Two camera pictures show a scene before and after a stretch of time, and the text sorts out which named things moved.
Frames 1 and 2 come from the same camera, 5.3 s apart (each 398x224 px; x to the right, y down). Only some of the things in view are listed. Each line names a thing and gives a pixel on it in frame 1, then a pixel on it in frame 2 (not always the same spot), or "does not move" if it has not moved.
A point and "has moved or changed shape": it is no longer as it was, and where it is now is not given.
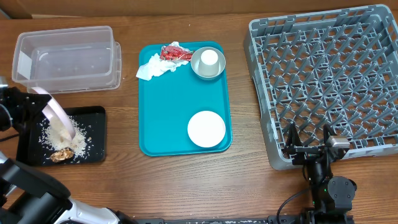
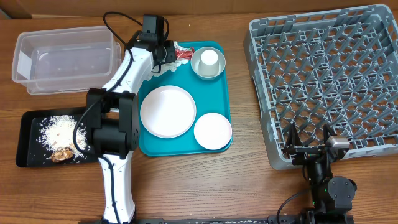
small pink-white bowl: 206,129 has moved or changed shape
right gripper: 293,145 does not move
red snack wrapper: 175,51 does not move
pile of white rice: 52,140 does not move
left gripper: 24,102 → 171,55
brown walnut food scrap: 61,155 does not move
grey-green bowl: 208,63 does not move
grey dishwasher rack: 337,67 does not move
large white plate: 55,112 → 168,111
